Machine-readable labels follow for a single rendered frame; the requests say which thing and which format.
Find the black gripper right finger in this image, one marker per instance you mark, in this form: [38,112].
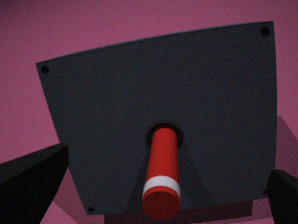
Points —
[282,190]

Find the red peg with white band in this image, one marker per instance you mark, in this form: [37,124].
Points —
[161,198]

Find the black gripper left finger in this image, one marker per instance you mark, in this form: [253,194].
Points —
[28,184]

